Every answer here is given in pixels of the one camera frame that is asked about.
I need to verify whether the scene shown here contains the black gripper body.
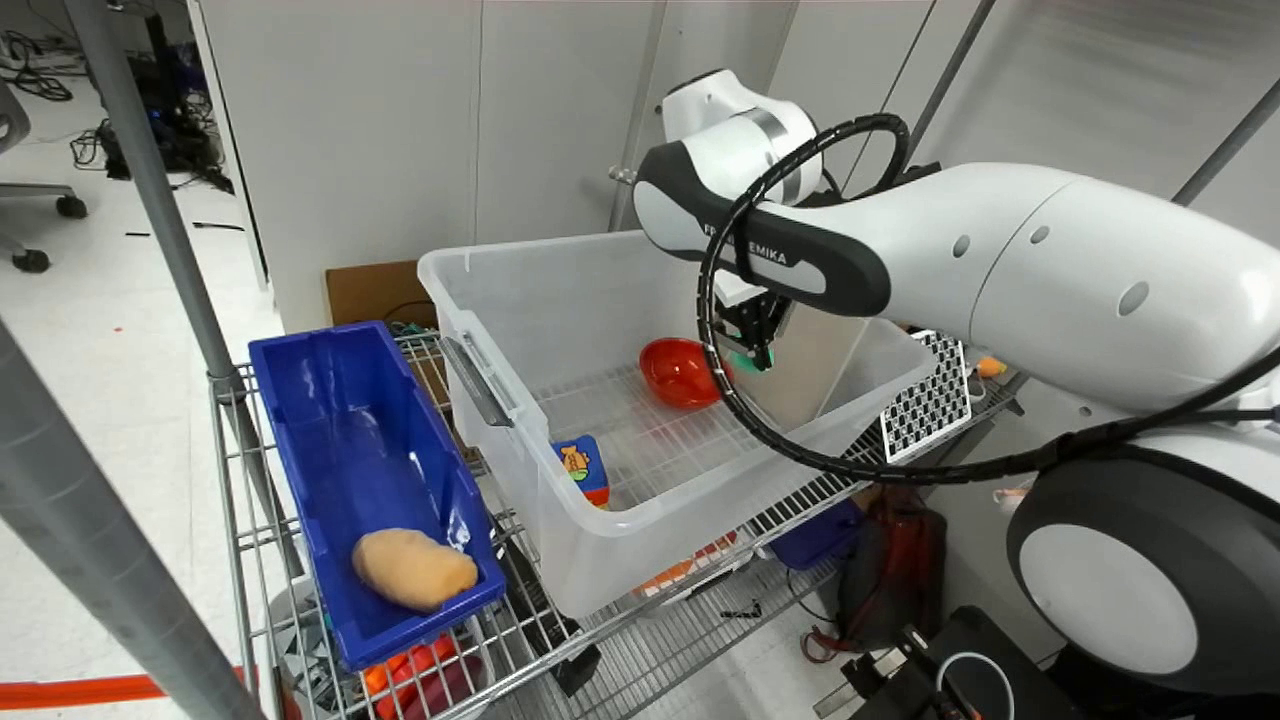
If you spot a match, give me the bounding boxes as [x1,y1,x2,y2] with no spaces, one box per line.
[712,271,790,372]

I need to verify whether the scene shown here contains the green plush toy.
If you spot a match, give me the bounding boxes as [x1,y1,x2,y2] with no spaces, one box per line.
[707,330,750,381]

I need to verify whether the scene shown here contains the colourful toy block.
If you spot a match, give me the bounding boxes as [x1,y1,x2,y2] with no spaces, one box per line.
[551,430,616,512]

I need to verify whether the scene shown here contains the tan plush toy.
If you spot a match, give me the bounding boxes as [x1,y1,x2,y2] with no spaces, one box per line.
[346,524,485,615]

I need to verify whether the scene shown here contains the red plastic toy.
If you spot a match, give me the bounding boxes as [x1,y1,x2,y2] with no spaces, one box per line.
[358,636,486,720]

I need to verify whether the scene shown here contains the beige flat board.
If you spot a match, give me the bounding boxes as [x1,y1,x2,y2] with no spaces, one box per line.
[764,293,877,430]

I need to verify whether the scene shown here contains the red round ball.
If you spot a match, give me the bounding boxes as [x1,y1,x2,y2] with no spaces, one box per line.
[636,335,729,416]

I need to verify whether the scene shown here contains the white perforated block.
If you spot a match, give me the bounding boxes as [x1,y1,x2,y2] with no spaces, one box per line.
[871,329,974,468]

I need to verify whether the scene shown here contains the clear plastic bin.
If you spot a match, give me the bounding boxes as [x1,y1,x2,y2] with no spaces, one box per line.
[415,229,945,625]

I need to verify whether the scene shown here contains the blue plastic item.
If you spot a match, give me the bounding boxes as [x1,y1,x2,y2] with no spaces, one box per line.
[768,497,867,575]

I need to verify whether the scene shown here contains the white package orange print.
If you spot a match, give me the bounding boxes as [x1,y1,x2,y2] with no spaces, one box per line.
[636,527,750,601]

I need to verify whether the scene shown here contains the brown cardboard box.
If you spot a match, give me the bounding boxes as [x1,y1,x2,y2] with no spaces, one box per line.
[323,255,438,330]

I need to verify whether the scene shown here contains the black electronic device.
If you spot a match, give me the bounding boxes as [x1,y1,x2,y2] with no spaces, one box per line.
[845,602,1083,720]

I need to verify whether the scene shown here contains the blue storage bin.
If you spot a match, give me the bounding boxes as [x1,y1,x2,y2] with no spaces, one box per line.
[245,315,511,674]

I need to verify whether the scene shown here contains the black equipment pile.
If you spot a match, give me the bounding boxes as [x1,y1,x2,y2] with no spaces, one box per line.
[96,11,240,197]

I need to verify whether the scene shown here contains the thin grey metal pole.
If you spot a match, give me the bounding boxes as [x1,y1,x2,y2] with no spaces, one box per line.
[54,0,253,391]

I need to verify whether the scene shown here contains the thick grey metal pole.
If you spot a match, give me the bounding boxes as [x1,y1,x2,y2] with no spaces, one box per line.
[0,315,271,720]

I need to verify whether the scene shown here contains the grey office chair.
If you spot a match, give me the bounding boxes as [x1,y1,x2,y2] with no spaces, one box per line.
[0,75,96,274]

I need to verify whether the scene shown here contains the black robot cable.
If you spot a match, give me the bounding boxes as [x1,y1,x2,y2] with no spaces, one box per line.
[691,107,1280,489]

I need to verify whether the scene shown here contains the dark bag orange straps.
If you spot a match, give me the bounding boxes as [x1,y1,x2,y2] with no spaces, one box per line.
[831,483,952,656]

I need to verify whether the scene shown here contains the silver wire shelf cart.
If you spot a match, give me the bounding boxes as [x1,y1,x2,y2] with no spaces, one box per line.
[205,325,1030,720]

